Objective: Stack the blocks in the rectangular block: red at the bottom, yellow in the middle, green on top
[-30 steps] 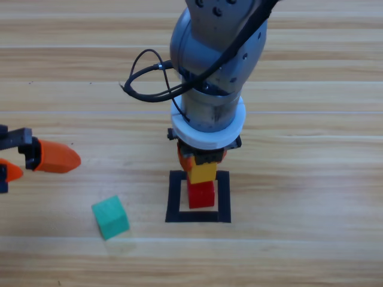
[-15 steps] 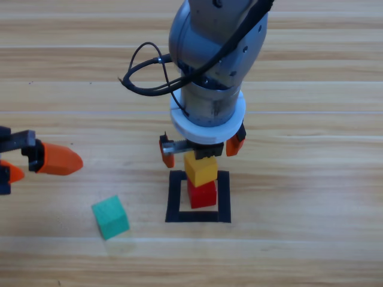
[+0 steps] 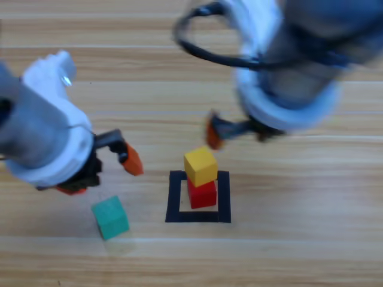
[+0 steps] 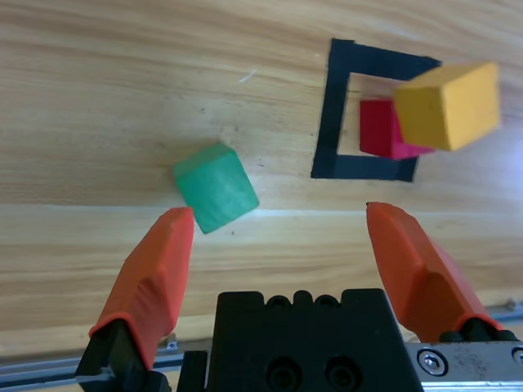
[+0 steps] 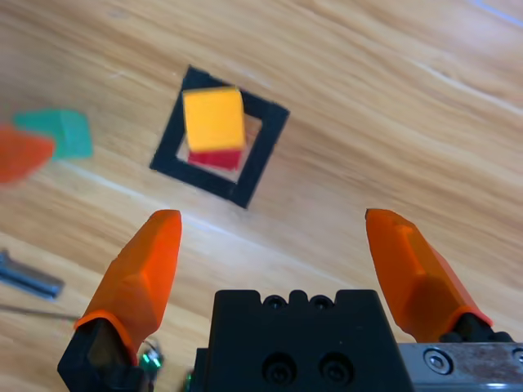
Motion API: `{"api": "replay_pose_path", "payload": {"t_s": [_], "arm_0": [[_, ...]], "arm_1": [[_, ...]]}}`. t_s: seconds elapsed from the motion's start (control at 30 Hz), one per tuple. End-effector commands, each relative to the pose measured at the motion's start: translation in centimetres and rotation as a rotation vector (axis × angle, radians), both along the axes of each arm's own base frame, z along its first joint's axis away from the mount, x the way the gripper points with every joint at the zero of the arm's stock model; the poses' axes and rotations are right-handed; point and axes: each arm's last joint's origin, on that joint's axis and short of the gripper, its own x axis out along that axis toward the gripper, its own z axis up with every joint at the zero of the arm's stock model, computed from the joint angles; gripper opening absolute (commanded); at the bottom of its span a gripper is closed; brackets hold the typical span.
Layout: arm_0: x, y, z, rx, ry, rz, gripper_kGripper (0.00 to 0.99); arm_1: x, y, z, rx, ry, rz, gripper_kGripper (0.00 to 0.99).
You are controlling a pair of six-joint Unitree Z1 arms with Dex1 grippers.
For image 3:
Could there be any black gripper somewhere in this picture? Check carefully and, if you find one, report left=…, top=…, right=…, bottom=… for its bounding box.
left=205, top=111, right=285, bottom=151
left=56, top=128, right=145, bottom=196

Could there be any yellow wooden block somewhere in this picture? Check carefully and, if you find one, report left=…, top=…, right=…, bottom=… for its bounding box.
left=183, top=145, right=218, bottom=187

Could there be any green wooden block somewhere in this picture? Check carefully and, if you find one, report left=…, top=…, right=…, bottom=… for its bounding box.
left=91, top=195, right=131, bottom=241

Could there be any red wooden block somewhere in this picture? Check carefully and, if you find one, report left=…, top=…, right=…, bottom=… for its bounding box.
left=187, top=179, right=217, bottom=209

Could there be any black tape square outline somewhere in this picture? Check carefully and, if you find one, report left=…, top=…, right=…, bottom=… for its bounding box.
left=165, top=169, right=232, bottom=224

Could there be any black camera cable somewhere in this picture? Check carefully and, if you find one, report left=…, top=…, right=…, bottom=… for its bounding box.
left=172, top=1, right=354, bottom=72

